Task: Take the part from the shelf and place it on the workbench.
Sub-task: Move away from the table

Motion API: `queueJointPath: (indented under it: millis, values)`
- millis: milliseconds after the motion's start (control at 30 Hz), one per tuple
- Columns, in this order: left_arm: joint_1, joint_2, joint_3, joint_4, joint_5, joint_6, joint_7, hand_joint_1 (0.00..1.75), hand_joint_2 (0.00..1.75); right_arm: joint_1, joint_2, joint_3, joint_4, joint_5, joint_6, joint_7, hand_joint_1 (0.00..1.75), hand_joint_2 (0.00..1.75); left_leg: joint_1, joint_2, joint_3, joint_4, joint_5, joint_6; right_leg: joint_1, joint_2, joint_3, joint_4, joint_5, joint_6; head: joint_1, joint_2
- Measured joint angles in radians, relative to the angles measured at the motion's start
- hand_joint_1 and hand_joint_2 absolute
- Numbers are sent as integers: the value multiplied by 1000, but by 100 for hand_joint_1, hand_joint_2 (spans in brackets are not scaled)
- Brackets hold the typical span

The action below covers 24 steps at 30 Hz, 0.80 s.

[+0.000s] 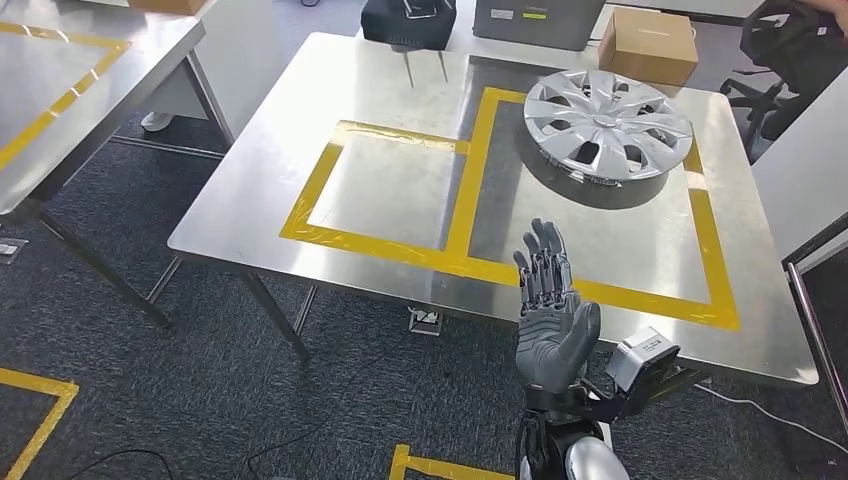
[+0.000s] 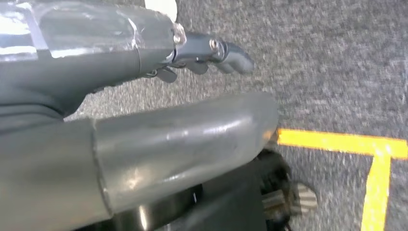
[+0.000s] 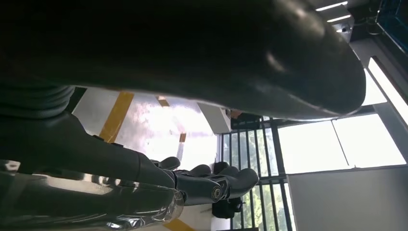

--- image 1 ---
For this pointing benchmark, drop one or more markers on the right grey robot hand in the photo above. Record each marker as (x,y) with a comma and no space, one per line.
(553,344)

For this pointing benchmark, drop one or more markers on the silver wheel hubcap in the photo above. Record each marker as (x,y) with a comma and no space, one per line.
(606,122)

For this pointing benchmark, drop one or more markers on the grey floor socket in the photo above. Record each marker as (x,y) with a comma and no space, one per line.
(12,250)
(424,321)

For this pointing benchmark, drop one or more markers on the yellow floor tape outline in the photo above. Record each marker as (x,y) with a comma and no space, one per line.
(424,467)
(46,417)

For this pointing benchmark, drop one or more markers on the white desk panel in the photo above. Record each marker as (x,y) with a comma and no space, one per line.
(802,166)
(252,53)

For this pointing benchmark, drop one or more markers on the brown cardboard box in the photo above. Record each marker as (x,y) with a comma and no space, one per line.
(166,5)
(649,43)

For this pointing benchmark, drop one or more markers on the dark grey case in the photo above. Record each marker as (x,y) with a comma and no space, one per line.
(536,26)

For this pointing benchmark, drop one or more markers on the black office chair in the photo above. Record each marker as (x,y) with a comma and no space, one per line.
(788,46)

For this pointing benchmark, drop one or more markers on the person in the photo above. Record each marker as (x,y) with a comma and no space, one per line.
(838,8)
(157,121)

